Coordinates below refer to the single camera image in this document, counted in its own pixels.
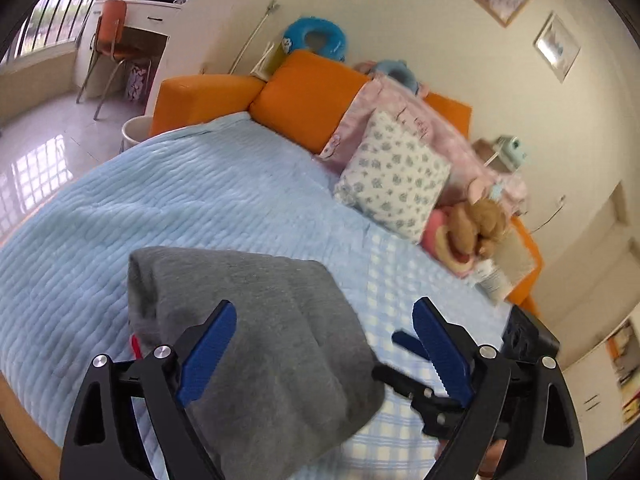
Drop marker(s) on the grey zip sweater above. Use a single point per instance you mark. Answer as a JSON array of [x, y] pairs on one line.
[[296, 379]]

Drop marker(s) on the white desk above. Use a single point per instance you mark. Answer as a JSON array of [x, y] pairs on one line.
[[148, 27]]

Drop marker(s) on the white wardrobe cabinet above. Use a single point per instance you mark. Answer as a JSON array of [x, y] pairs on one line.
[[600, 363]]

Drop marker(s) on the beige patchwork pillow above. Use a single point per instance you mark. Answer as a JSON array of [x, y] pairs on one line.
[[513, 262]]

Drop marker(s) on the small framed picture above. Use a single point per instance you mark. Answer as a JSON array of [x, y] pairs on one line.
[[558, 46]]

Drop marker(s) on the white room door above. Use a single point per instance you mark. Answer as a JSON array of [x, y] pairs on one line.
[[594, 285]]

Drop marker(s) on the red folded garment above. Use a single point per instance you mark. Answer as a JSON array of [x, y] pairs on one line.
[[135, 347]]

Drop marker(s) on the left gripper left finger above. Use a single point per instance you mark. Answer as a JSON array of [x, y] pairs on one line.
[[103, 439]]

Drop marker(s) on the orange back cushion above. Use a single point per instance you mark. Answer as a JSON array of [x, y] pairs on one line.
[[306, 98]]

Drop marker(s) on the orange chair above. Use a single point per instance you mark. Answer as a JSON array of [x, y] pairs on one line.
[[107, 43]]

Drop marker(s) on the small white plush toy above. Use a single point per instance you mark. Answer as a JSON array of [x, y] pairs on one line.
[[483, 268]]

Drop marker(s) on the blue plaid bed blanket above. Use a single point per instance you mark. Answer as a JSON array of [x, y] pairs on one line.
[[232, 185]]

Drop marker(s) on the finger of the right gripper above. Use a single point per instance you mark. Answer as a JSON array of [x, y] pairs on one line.
[[410, 343], [440, 416]]

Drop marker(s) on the pink hello kitty blanket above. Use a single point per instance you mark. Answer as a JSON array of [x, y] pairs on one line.
[[383, 93]]

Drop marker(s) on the orange sofa bed frame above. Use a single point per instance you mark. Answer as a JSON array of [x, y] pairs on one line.
[[191, 100]]

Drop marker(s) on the teal mini projector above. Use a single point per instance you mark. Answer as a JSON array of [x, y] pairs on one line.
[[510, 150]]

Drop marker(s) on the brown plush bear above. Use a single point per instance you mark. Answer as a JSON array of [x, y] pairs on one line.
[[475, 229]]

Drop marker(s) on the person right hand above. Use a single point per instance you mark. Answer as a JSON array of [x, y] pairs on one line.
[[491, 460]]

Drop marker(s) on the pink round plush cushion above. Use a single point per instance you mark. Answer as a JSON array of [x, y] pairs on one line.
[[436, 242]]

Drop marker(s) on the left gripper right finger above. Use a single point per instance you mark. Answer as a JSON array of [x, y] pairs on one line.
[[527, 404]]

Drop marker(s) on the white floral pillow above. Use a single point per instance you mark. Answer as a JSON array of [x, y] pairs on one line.
[[393, 178]]

